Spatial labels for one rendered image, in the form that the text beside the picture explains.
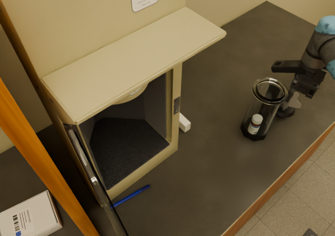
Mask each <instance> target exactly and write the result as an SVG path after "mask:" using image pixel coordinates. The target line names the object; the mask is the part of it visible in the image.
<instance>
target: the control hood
mask: <svg viewBox="0 0 335 236"><path fill-rule="evenodd" d="M225 36H226V31H224V30H223V29H221V28H219V27H218V26H216V25H215V24H213V23H211V22H210V21H208V20H206V19H205V18H203V17H202V16H200V15H198V14H197V13H195V12H194V11H192V10H190V9H189V8H187V7H183V8H181V9H179V10H177V11H175V12H173V13H171V14H169V15H167V16H165V17H163V18H161V19H159V20H157V21H155V22H153V23H151V24H149V25H147V26H145V27H143V28H141V29H139V30H137V31H135V32H133V33H131V34H129V35H127V36H125V37H123V38H121V39H119V40H117V41H115V42H113V43H111V44H109V45H107V46H105V47H103V48H101V49H99V50H97V51H95V52H93V53H91V54H89V55H87V56H85V57H83V58H81V59H79V60H77V61H75V62H73V63H71V64H69V65H67V66H65V67H63V68H61V69H59V70H57V71H55V72H53V73H51V74H49V75H47V76H45V77H43V78H41V83H42V85H43V88H44V90H45V92H46V94H47V96H48V98H49V100H50V102H51V104H52V106H53V108H54V110H55V112H56V114H57V116H58V118H59V119H60V120H61V121H62V123H65V124H73V125H79V124H81V123H82V122H84V121H86V120H87V119H89V118H91V117H92V116H94V115H96V114H97V113H99V112H101V111H102V110H104V109H106V108H107V107H109V106H111V105H112V104H114V103H116V102H117V101H119V100H121V99H122V98H124V97H126V96H127V95H129V94H131V93H132V92H134V91H136V90H137V89H139V88H141V87H142V86H144V85H146V84H147V83H149V82H151V81H152V80H154V79H156V78H157V77H159V76H161V75H162V74H164V73H166V72H167V71H169V70H171V69H172V68H174V67H176V66H177V65H179V64H181V63H182V62H184V61H186V60H187V59H189V58H191V57H192V56H194V55H196V54H197V53H199V52H201V51H202V50H204V49H206V48H207V47H209V46H211V45H212V44H214V43H216V42H217V41H219V40H221V39H222V38H224V37H225Z"/></svg>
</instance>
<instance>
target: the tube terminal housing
mask: <svg viewBox="0 0 335 236"><path fill-rule="evenodd" d="M183 7H185V0H160V2H158V3H156V4H154V5H152V6H149V7H147V8H145V9H143V10H141V11H139V12H136V13H134V14H132V5H131V0H0V24H1V25H2V27H3V29H4V31H5V33H6V35H7V37H8V39H9V41H10V43H11V45H12V46H13V48H14V50H15V52H16V54H17V56H18V58H19V60H20V62H21V64H22V66H23V67H24V69H25V72H26V74H27V76H28V77H29V79H30V81H31V83H32V85H33V87H34V89H35V91H36V93H37V95H38V97H39V99H40V100H41V102H42V104H43V106H44V108H45V110H46V112H47V114H48V116H49V118H50V120H51V121H52V123H53V125H54V127H55V129H56V131H57V133H58V135H59V137H60V139H61V141H62V142H63V144H64V146H65V148H66V150H67V152H68V154H69V156H70V158H71V160H72V162H73V163H74V165H75V167H76V169H77V171H78V173H79V175H80V177H81V179H82V181H83V183H84V184H85V185H86V187H87V188H88V190H89V191H90V192H91V194H92V195H93V196H94V198H95V199H96V201H97V202H98V203H99V205H100V206H101V207H103V205H101V204H100V202H99V200H98V198H97V195H96V193H95V191H94V189H93V187H92V185H91V183H90V181H89V179H88V177H87V175H86V173H85V171H84V168H83V166H82V164H81V162H80V160H79V158H78V156H77V154H76V152H75V150H74V148H73V146H72V144H71V142H70V139H69V137H68V135H67V133H66V131H65V129H64V126H63V124H62V121H61V120H60V119H59V118H58V116H57V114H56V112H55V110H54V108H53V106H52V104H51V102H50V100H49V98H48V96H47V94H46V92H45V90H44V88H43V85H42V83H41V78H43V77H45V76H47V75H49V74H51V73H53V72H55V71H57V70H59V69H61V68H63V67H65V66H67V65H69V64H71V63H73V62H75V61H77V60H79V59H81V58H83V57H85V56H87V55H89V54H91V53H93V52H95V51H97V50H99V49H101V48H103V47H105V46H107V45H109V44H111V43H113V42H115V41H117V40H119V39H121V38H123V37H125V36H127V35H129V34H131V33H133V32H135V31H137V30H139V29H141V28H143V27H145V26H147V25H149V24H151V23H153V22H155V21H157V20H159V19H161V18H163V17H165V16H167V15H169V14H171V13H173V12H175V11H177V10H179V9H181V8H183ZM181 74H182V63H181V64H179V65H177V66H176V67H174V68H172V69H171V70H169V71H167V72H166V106H167V136H166V140H167V141H168V142H169V143H170V145H169V146H168V147H167V148H165V149H164V150H163V151H161V152H160V153H158V154H157V155H156V156H154V157H153V158H152V159H150V160H149V161H148V162H146V163H145V164H144V165H142V166H141V167H140V168H138V169H137V170H135V171H134V172H133V173H131V174H130V175H129V176H127V177H126V178H125V179H123V180H122V181H121V182H119V183H118V184H117V185H115V186H114V187H113V188H111V189H110V190H107V191H106V192H107V194H108V196H109V198H110V200H112V199H114V198H115V197H116V196H118V195H119V194H120V193H121V192H123V191H124V190H125V189H127V188H128V187H129V186H131V185H132V184H133V183H135V182H136V181H137V180H139V179H140V178H141V177H143V176H144V175H145V174H146V173H148V172H149V171H150V170H152V169H153V168H154V167H156V166H157V165H158V164H160V163H161V162H162V161H164V160H165V159H166V158H168V157H169V156H170V155H171V154H173V153H174V152H175V151H177V150H178V131H179V112H180V111H179V112H178V113H176V114H175V115H173V106H174V99H176V98H177V97H179V96H180V93H181ZM179 103H180V102H179Z"/></svg>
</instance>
